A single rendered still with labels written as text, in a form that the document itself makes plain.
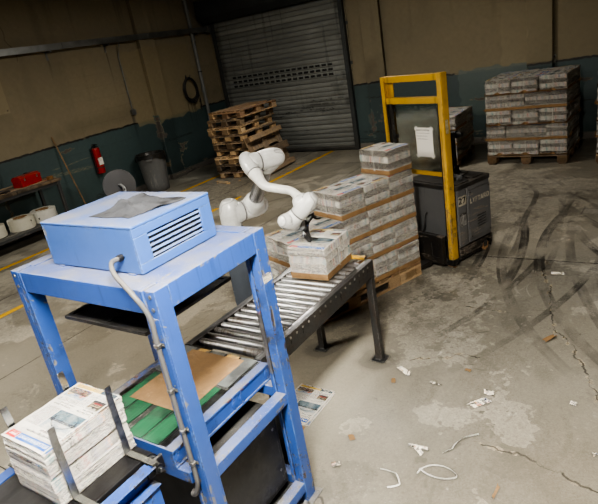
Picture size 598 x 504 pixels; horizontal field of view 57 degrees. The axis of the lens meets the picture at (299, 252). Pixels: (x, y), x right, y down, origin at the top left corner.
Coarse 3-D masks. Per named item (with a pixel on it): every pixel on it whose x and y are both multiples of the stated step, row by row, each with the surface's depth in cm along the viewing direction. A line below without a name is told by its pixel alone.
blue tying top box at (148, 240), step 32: (128, 192) 269; (160, 192) 257; (192, 192) 246; (64, 224) 231; (96, 224) 220; (128, 224) 212; (160, 224) 221; (192, 224) 236; (64, 256) 241; (96, 256) 228; (128, 256) 216; (160, 256) 222
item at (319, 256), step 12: (300, 240) 379; (312, 240) 376; (324, 240) 372; (288, 252) 371; (300, 252) 366; (312, 252) 361; (324, 252) 357; (300, 264) 371; (312, 264) 366; (324, 264) 361; (336, 264) 374
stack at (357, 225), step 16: (384, 208) 493; (320, 224) 469; (336, 224) 463; (352, 224) 474; (368, 224) 485; (384, 224) 496; (272, 240) 457; (288, 240) 445; (368, 240) 488; (384, 240) 501; (272, 256) 467; (368, 256) 492; (384, 256) 504; (272, 272) 477; (384, 272) 509; (352, 304) 492
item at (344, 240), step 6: (318, 228) 397; (312, 234) 387; (318, 234) 385; (324, 234) 383; (330, 234) 381; (336, 234) 379; (342, 234) 378; (348, 234) 386; (342, 240) 379; (348, 240) 387; (342, 246) 379; (348, 246) 388; (342, 252) 380; (348, 252) 388; (342, 258) 381
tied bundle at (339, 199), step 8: (336, 184) 494; (344, 184) 490; (320, 192) 478; (328, 192) 474; (336, 192) 469; (344, 192) 465; (352, 192) 467; (360, 192) 473; (320, 200) 480; (328, 200) 471; (336, 200) 462; (344, 200) 464; (352, 200) 469; (360, 200) 475; (320, 208) 485; (328, 208) 475; (336, 208) 467; (344, 208) 465; (352, 208) 471; (360, 208) 476
